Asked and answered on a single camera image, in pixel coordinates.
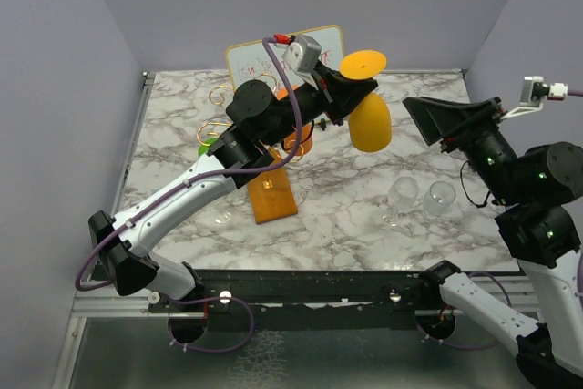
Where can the gold wire wine glass rack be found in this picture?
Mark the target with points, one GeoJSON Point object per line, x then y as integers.
{"type": "Point", "coordinates": [218, 97]}

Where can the green plastic wine glass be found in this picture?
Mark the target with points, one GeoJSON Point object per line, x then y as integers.
{"type": "Point", "coordinates": [205, 146]}

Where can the yellow framed whiteboard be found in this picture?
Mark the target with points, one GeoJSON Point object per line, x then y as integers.
{"type": "Point", "coordinates": [249, 60]}

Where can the clear wine glass left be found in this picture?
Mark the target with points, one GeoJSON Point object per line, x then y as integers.
{"type": "Point", "coordinates": [222, 214]}

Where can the clear wine glass middle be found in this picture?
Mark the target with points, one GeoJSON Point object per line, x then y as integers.
{"type": "Point", "coordinates": [401, 198]}

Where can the yellow plastic wine glass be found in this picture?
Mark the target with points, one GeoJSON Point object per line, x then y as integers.
{"type": "Point", "coordinates": [370, 123]}

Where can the wooden rack base board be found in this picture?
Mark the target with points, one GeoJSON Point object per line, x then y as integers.
{"type": "Point", "coordinates": [271, 196]}

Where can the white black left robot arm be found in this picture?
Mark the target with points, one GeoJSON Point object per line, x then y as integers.
{"type": "Point", "coordinates": [123, 242]}

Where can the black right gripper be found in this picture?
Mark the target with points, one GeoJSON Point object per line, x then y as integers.
{"type": "Point", "coordinates": [434, 117]}

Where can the clear wine glass right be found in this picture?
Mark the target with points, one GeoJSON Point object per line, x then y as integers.
{"type": "Point", "coordinates": [438, 199]}

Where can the black mounting rail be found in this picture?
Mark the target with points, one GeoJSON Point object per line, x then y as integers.
{"type": "Point", "coordinates": [231, 301]}

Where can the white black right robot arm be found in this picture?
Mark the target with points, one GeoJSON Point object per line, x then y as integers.
{"type": "Point", "coordinates": [537, 230]}

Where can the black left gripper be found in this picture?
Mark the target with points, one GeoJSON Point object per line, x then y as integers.
{"type": "Point", "coordinates": [342, 95]}

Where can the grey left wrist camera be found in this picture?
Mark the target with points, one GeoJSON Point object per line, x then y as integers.
{"type": "Point", "coordinates": [301, 56]}

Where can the clear wine glass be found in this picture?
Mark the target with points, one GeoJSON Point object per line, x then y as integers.
{"type": "Point", "coordinates": [222, 214]}
{"type": "Point", "coordinates": [401, 198]}
{"type": "Point", "coordinates": [438, 199]}

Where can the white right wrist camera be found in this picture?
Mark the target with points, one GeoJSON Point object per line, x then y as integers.
{"type": "Point", "coordinates": [535, 92]}

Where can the orange plastic wine glass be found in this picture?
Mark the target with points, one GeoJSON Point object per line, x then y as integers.
{"type": "Point", "coordinates": [307, 131]}

